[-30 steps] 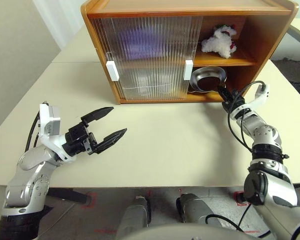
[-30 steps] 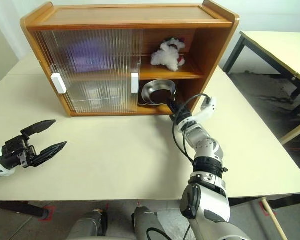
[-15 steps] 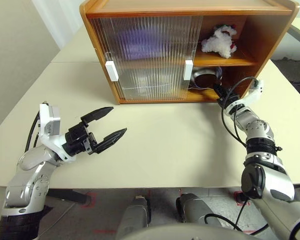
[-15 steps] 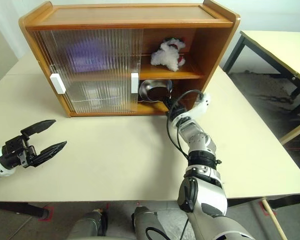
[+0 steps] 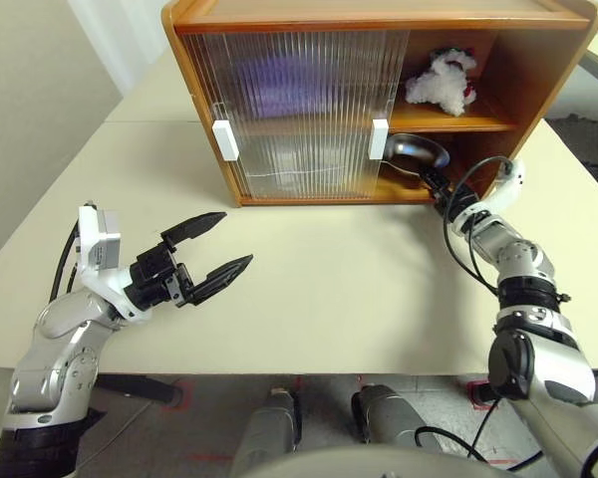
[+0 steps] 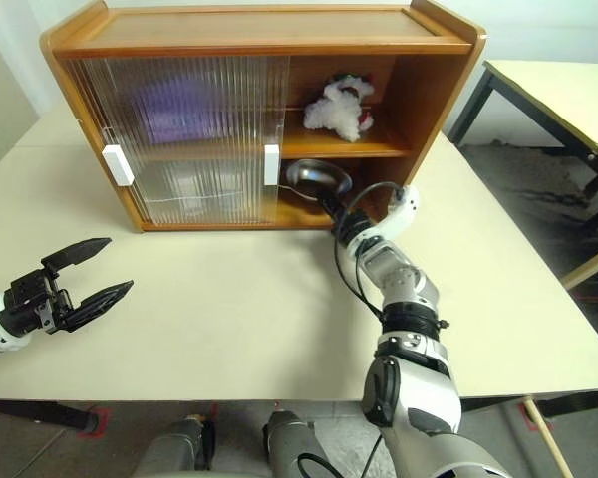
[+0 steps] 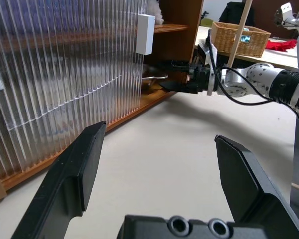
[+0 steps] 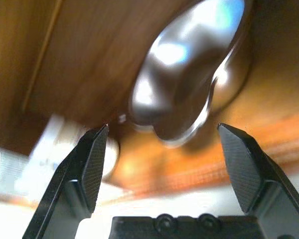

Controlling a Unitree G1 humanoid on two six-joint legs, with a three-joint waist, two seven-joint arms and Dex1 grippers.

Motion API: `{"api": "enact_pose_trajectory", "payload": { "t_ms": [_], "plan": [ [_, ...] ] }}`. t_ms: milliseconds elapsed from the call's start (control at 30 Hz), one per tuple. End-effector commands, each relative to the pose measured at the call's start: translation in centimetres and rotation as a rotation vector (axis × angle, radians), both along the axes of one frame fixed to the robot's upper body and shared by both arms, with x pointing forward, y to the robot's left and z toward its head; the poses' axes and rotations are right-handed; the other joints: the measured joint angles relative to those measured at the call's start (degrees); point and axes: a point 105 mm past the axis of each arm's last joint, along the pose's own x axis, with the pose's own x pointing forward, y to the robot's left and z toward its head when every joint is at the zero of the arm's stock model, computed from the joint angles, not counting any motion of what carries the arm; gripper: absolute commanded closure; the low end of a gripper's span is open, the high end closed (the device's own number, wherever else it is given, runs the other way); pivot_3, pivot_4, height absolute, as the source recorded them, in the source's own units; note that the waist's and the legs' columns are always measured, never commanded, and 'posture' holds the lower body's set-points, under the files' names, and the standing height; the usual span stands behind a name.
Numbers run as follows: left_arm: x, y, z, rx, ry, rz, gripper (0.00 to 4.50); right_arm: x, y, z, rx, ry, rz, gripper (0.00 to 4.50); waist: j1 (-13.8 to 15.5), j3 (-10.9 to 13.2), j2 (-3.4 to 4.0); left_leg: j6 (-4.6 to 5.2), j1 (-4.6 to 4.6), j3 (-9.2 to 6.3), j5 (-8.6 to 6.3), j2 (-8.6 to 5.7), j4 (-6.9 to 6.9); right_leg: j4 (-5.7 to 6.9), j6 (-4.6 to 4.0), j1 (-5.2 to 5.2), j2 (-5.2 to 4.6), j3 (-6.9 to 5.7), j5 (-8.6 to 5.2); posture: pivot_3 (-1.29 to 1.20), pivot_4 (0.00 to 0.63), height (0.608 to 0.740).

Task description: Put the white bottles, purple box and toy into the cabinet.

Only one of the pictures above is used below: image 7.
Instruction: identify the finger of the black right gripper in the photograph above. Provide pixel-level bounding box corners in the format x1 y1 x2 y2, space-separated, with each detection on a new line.
159 80 199 95
149 59 174 73

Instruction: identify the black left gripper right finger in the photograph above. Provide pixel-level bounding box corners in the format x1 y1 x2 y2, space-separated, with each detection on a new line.
214 134 299 239

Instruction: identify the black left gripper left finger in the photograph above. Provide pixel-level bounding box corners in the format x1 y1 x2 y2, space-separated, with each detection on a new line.
11 121 107 239

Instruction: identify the ribbed clear sliding door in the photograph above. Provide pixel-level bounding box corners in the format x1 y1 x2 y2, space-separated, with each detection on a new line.
39 0 143 155
0 0 73 190

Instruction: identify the white plush bear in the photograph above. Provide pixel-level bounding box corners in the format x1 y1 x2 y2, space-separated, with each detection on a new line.
149 0 164 25

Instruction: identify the wooden cabinet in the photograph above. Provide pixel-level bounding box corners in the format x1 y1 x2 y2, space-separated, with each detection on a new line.
0 0 205 202

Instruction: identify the wicker basket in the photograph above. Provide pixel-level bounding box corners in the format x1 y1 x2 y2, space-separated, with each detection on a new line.
211 21 272 58

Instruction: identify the black background object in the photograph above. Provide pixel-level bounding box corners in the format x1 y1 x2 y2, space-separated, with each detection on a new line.
218 1 255 26

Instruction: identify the white background table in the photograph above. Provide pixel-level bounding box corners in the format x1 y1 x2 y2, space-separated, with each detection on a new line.
193 24 299 72

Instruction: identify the red cloth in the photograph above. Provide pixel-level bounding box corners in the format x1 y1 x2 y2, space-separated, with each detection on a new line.
265 39 298 52

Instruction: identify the silver background machine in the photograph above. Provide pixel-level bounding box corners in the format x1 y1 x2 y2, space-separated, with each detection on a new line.
274 2 299 32

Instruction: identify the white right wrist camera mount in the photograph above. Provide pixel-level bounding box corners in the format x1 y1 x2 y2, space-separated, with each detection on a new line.
197 41 219 97

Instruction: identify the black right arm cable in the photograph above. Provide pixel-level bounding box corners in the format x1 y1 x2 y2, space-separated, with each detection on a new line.
208 28 299 180

